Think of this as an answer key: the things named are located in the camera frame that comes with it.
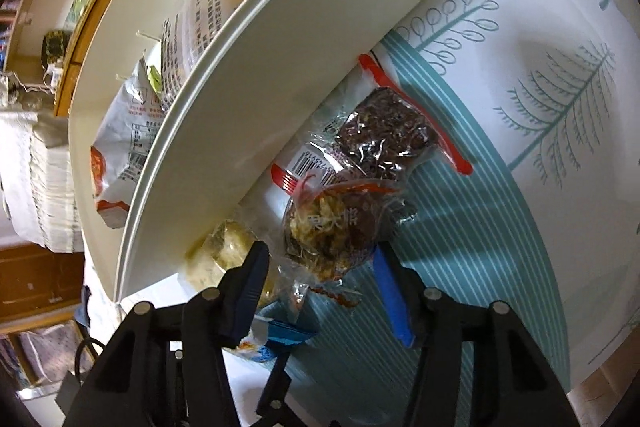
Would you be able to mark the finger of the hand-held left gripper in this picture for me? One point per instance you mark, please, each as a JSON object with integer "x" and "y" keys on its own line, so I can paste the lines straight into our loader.
{"x": 275, "y": 382}

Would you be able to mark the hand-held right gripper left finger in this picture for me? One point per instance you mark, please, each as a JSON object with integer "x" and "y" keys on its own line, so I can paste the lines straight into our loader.
{"x": 247, "y": 302}

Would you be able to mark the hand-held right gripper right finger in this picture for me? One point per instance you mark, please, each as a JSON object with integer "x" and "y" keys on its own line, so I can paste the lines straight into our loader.
{"x": 395, "y": 302}

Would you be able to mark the mixed nut snack packet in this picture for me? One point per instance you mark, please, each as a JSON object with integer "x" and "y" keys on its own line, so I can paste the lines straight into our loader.
{"x": 325, "y": 227}

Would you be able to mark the red and white snack packet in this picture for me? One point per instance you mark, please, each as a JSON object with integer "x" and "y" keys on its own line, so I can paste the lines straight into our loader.
{"x": 125, "y": 142}

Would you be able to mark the white plastic tray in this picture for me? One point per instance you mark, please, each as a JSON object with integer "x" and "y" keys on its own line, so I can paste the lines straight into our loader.
{"x": 300, "y": 32}

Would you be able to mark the blue snack packet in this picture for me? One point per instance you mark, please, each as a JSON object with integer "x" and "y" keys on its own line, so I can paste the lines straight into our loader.
{"x": 285, "y": 334}

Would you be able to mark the round rice cracker packet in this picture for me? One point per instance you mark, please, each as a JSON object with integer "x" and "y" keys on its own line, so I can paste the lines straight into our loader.
{"x": 225, "y": 247}

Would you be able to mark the dark chocolate snack packet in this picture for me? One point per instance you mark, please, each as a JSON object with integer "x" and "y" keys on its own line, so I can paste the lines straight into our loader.
{"x": 385, "y": 132}

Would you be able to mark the floral blanket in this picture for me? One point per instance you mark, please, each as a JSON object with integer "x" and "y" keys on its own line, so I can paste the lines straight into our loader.
{"x": 35, "y": 347}

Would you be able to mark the wooden cabinet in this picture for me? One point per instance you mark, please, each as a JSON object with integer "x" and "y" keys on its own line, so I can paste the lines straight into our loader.
{"x": 30, "y": 277}

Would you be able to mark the white folded cloth stack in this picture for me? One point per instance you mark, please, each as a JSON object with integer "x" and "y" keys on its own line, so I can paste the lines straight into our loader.
{"x": 40, "y": 182}

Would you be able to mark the white packet with text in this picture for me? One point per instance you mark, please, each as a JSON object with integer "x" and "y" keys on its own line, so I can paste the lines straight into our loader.
{"x": 205, "y": 17}

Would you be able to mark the tree print tablecloth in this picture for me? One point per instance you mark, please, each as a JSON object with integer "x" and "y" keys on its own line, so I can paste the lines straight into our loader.
{"x": 525, "y": 32}

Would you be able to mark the dark patterned round container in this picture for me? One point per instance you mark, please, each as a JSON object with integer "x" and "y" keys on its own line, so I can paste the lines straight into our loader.
{"x": 55, "y": 47}

